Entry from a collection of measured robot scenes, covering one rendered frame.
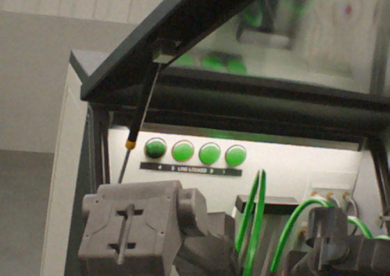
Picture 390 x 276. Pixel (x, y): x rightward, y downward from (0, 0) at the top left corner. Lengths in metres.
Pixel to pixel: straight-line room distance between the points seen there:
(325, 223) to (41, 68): 4.14
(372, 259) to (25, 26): 4.23
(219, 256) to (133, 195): 0.33
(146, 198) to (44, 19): 4.52
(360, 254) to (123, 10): 4.28
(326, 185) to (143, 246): 1.16
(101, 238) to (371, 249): 0.61
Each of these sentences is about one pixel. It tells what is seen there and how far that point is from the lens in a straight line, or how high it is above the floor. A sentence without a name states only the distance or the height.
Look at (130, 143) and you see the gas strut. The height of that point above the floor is 1.46.
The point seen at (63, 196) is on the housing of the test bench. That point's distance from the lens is 1.74.
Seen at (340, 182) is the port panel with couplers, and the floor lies 1.33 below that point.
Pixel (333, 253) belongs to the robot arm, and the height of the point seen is 1.41.
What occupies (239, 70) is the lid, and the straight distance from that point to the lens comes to 1.35.
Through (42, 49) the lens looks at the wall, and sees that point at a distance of 5.23.
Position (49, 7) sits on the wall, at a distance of 5.19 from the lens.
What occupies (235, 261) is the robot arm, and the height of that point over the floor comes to 1.41.
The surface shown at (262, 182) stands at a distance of 1.37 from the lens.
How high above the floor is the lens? 1.88
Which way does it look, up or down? 17 degrees down
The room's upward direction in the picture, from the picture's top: 12 degrees clockwise
